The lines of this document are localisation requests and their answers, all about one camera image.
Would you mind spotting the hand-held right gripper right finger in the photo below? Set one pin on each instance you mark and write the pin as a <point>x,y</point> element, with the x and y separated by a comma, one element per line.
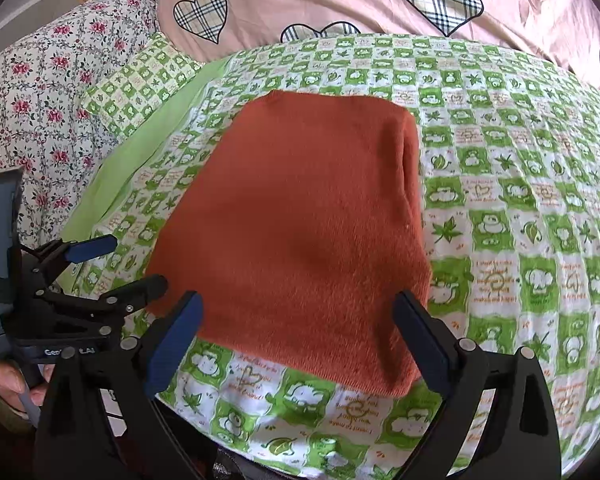
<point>424,336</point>

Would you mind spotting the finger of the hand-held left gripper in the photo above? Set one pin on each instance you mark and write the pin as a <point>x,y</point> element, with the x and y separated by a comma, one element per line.
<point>137,292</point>
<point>89,249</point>

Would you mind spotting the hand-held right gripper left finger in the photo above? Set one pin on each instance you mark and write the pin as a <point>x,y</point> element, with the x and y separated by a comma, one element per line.
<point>176,339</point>

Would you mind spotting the orange knit sweater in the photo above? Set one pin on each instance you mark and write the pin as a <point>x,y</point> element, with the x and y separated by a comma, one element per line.
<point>300,230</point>

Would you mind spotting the person's left hand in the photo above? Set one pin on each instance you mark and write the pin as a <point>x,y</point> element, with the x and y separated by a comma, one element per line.
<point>7,382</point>

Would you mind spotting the floral bed sheet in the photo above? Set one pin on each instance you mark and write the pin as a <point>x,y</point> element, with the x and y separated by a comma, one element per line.
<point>45,90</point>

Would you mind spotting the green patterned bed sheet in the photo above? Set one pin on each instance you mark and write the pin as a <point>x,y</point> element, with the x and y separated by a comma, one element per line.
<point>505,210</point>

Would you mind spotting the green patterned pillow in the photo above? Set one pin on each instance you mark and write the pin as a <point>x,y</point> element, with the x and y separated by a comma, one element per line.
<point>135,85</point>

